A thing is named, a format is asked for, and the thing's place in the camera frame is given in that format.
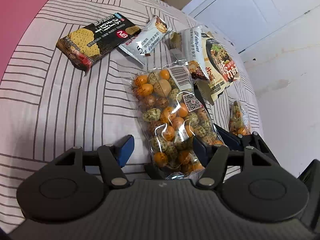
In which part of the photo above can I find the large mixed nuts bag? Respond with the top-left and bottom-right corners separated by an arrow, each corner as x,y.
122,63 -> 224,179

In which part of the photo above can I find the black soda cracker pack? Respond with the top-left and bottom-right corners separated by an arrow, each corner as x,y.
56,12 -> 141,73

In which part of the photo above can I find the white snack bar packet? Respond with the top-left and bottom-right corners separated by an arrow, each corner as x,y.
179,25 -> 209,81
119,16 -> 171,65

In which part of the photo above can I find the small mixed nuts bag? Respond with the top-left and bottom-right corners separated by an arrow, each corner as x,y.
229,100 -> 252,136

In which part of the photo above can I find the instant noodle packet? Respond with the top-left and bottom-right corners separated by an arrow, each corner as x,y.
169,28 -> 240,105

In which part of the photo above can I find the striped bed sheet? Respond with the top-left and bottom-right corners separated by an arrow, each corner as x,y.
0,0 -> 264,234

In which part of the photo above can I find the white door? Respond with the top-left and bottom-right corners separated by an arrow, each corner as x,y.
183,0 -> 319,52

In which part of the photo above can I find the pink storage box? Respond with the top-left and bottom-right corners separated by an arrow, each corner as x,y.
1,0 -> 48,76

